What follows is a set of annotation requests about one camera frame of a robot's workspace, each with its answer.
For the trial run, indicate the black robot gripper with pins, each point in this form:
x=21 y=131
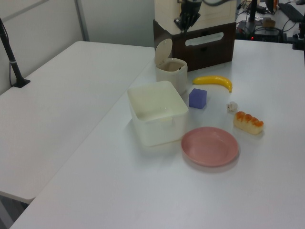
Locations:
x=190 y=9

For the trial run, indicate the small white lidded trash can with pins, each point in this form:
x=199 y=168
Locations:
x=171 y=80

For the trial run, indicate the dark brown drawer cabinet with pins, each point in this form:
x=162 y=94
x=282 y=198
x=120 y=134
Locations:
x=209 y=57

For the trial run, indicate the yellow banana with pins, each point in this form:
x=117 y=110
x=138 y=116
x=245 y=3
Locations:
x=214 y=80

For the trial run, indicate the black stand with base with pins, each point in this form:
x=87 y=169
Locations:
x=252 y=14

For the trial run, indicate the purple cube block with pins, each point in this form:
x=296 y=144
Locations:
x=196 y=100

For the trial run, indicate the black electronics box red light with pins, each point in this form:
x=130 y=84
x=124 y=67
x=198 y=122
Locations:
x=267 y=34

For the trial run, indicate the small cardboard box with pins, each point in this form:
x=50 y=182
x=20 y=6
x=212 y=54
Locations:
x=268 y=23

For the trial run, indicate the crumpled white paper ball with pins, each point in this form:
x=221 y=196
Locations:
x=232 y=106

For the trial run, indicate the black keyboard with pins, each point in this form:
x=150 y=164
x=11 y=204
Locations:
x=289 y=10

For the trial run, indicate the white square plastic storage bin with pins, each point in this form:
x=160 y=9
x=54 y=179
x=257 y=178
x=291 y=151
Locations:
x=155 y=133

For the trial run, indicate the bread with orange topping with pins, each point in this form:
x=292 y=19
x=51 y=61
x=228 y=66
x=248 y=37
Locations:
x=247 y=125

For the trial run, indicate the pink round plate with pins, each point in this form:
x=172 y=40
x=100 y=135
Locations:
x=209 y=146

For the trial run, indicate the grey partition frame post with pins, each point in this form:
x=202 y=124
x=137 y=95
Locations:
x=82 y=21

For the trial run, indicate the black table clamp mount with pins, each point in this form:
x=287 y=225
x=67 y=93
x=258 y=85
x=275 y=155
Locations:
x=297 y=38

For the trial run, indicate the black clamped camera stand pole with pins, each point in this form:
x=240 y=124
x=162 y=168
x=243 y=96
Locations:
x=14 y=69

